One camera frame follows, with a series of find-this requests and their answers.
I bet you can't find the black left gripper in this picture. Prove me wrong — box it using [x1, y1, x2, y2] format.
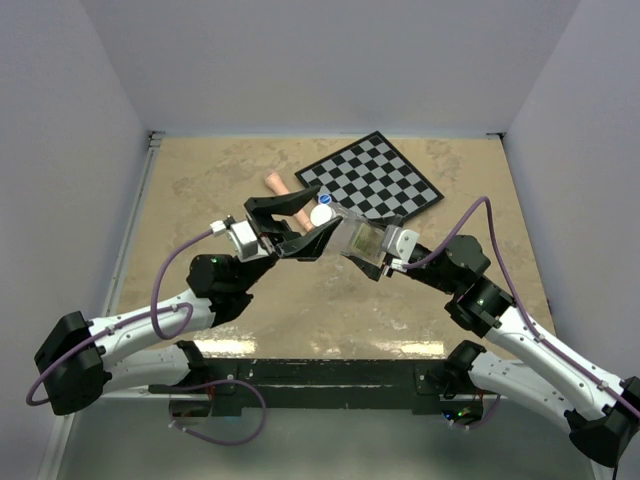
[235, 186, 342, 292]

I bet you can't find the blue white bottle cap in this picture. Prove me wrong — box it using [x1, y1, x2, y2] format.
[318, 194, 333, 205]

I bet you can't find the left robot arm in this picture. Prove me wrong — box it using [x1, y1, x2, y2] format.
[26, 187, 344, 416]

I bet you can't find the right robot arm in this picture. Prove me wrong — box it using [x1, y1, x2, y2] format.
[343, 215, 639, 468]

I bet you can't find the black white checkerboard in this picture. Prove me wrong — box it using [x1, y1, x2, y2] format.
[295, 132, 444, 220]

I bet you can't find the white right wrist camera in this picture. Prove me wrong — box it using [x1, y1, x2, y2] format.
[381, 225, 419, 264]

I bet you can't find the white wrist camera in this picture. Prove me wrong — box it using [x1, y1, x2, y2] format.
[381, 225, 419, 264]
[210, 217, 269, 263]

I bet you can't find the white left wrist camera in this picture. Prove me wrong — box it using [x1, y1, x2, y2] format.
[210, 217, 269, 263]

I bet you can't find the pink cylindrical handle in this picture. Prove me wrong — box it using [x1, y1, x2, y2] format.
[264, 171, 314, 232]

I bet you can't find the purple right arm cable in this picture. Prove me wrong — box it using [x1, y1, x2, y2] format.
[394, 195, 640, 431]

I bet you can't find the aluminium frame rail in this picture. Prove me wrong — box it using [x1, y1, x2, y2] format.
[36, 131, 166, 480]

